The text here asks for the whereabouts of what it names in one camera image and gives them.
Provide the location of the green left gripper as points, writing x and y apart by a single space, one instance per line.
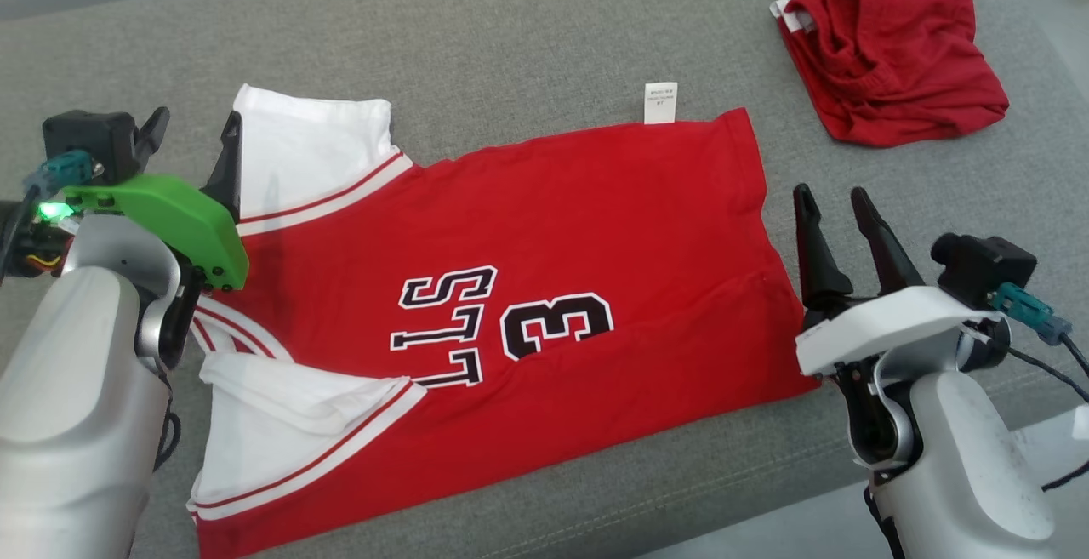
170 214

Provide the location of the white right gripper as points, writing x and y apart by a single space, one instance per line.
885 325

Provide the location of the red shorts with white trim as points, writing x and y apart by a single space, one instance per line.
902 65

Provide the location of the red jersey with white sleeves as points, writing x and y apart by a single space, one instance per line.
595 227

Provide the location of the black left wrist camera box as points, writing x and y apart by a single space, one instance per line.
89 142

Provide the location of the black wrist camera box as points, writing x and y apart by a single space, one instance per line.
987 265
89 142

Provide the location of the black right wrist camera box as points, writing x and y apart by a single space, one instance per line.
987 265

